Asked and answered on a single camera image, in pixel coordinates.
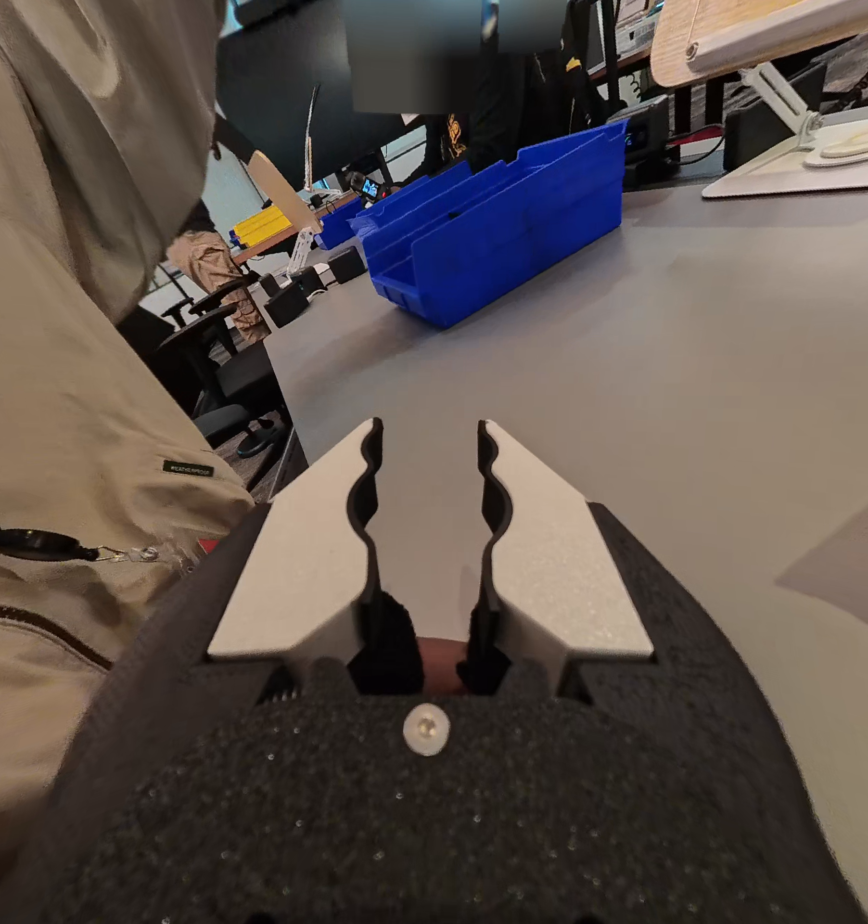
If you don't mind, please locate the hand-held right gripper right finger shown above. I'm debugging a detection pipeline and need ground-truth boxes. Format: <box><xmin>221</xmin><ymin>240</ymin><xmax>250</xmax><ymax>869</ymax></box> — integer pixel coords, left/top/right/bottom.
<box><xmin>456</xmin><ymin>419</ymin><xmax>656</xmax><ymax>695</ymax></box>

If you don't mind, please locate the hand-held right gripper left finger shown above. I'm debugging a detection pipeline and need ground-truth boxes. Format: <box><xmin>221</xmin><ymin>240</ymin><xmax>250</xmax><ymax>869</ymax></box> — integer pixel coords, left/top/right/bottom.
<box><xmin>206</xmin><ymin>416</ymin><xmax>425</xmax><ymax>695</ymax></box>

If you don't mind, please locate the black office chair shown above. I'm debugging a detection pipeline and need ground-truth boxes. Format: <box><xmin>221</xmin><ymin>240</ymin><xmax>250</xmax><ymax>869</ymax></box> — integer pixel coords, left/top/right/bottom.
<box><xmin>161</xmin><ymin>270</ymin><xmax>262</xmax><ymax>326</ymax></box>
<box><xmin>116</xmin><ymin>303</ymin><xmax>294</xmax><ymax>452</ymax></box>

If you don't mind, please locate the black badge reel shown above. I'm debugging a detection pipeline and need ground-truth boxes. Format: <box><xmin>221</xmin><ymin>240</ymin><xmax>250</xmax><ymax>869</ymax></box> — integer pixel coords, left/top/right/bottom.
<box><xmin>0</xmin><ymin>518</ymin><xmax>162</xmax><ymax>567</ymax></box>

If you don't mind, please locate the person in beige jacket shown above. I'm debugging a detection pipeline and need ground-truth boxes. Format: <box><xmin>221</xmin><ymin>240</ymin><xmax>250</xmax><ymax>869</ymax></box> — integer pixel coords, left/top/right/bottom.
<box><xmin>0</xmin><ymin>0</ymin><xmax>258</xmax><ymax>896</ymax></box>

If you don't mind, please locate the small blue plastic bin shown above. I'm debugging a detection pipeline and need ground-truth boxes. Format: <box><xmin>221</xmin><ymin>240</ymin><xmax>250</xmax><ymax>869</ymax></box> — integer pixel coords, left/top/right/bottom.
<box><xmin>319</xmin><ymin>213</ymin><xmax>366</xmax><ymax>250</ymax></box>

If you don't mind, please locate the stack of yellow bins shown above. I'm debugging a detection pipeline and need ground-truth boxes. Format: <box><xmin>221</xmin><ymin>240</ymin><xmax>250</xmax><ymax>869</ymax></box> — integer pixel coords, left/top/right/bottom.
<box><xmin>230</xmin><ymin>205</ymin><xmax>294</xmax><ymax>250</ymax></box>

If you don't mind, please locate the empty blue plastic bin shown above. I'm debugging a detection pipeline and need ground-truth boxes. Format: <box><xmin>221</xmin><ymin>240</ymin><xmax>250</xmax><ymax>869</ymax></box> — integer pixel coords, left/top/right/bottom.
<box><xmin>353</xmin><ymin>119</ymin><xmax>630</xmax><ymax>331</ymax></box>

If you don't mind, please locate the light wooden paddle board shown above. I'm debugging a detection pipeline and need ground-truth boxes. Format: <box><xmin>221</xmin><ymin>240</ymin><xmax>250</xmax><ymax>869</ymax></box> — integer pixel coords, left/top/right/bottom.
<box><xmin>248</xmin><ymin>148</ymin><xmax>327</xmax><ymax>232</ymax></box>

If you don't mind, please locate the black device with screen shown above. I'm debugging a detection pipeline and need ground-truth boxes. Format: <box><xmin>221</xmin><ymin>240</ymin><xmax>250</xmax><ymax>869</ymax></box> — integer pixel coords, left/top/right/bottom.
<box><xmin>344</xmin><ymin>169</ymin><xmax>392</xmax><ymax>203</ymax></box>

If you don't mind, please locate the black mini computer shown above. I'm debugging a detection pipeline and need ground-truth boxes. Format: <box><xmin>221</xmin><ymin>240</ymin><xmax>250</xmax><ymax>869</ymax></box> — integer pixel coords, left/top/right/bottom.
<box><xmin>622</xmin><ymin>94</ymin><xmax>684</xmax><ymax>189</ymax></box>

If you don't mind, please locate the white stand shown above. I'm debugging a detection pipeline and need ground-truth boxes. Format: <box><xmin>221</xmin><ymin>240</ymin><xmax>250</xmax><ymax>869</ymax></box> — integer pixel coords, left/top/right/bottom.
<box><xmin>701</xmin><ymin>61</ymin><xmax>868</xmax><ymax>199</ymax></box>

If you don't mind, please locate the black monitor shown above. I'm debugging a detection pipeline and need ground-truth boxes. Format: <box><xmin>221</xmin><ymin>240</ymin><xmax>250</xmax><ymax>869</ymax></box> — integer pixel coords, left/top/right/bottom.
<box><xmin>214</xmin><ymin>0</ymin><xmax>435</xmax><ymax>192</ymax></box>

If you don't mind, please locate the white cable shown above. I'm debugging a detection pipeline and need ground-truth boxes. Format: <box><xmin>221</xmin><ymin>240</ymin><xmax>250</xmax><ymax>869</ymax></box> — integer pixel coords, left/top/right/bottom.
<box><xmin>303</xmin><ymin>85</ymin><xmax>321</xmax><ymax>192</ymax></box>

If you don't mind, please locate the white ring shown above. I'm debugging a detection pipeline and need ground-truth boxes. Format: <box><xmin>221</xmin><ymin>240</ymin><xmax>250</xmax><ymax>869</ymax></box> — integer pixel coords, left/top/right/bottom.
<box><xmin>802</xmin><ymin>123</ymin><xmax>868</xmax><ymax>168</ymax></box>

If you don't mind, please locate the black coiled cable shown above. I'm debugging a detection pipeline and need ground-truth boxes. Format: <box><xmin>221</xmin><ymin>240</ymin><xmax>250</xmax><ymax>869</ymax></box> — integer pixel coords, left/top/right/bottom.
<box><xmin>824</xmin><ymin>43</ymin><xmax>868</xmax><ymax>109</ymax></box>

